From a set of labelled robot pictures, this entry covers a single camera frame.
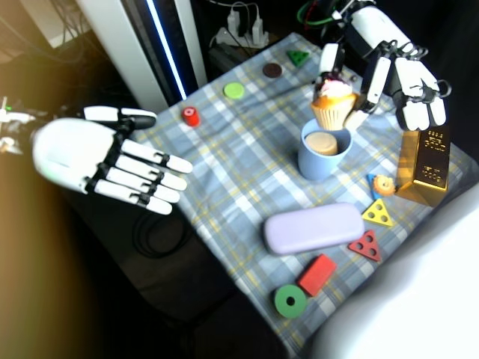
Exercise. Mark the strawberry fruit toy cupcake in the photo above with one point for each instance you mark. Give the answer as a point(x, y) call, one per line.
point(322, 144)

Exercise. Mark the blueberry toy cupcake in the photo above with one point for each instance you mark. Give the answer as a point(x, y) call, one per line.
point(333, 110)

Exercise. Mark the light blue cup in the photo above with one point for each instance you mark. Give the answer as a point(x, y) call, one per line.
point(318, 168)

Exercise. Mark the white column with blue light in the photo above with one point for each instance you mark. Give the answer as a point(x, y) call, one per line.
point(119, 45)

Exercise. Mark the white box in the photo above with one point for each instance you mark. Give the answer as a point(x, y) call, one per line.
point(52, 26)

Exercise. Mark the red cylinder block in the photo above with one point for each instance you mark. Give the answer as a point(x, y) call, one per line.
point(192, 119)

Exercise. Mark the light green disc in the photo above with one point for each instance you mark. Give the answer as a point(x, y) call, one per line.
point(234, 90)

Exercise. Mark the blue plaid cloth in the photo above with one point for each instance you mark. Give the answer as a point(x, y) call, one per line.
point(239, 209)

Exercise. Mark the white power strip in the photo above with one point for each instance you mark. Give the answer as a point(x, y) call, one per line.
point(224, 37)

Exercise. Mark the white plug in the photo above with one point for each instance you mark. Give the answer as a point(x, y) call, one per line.
point(257, 30)
point(233, 20)

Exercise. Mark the brown disc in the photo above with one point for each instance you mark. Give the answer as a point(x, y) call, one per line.
point(272, 70)

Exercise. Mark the green triangle block with holes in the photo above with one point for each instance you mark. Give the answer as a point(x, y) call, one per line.
point(298, 58)

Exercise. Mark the lilac glasses case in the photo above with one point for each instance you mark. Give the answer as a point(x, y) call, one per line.
point(314, 228)

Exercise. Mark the red rectangular block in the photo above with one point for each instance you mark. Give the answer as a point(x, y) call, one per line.
point(316, 275)

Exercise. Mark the blue triangle block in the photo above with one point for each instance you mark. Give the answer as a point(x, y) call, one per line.
point(371, 185)

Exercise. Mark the red triangle block with holes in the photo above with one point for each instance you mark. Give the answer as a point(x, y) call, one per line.
point(365, 245)

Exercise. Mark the yellow triangle block with holes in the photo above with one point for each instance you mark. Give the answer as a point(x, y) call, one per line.
point(377, 212)

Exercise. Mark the orange flower-shaped cookie toy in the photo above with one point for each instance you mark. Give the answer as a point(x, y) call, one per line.
point(385, 185)

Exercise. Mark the gold bar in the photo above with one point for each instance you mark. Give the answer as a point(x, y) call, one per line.
point(426, 164)

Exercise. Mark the white blurred rounded shell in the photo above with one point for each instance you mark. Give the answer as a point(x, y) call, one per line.
point(411, 299)

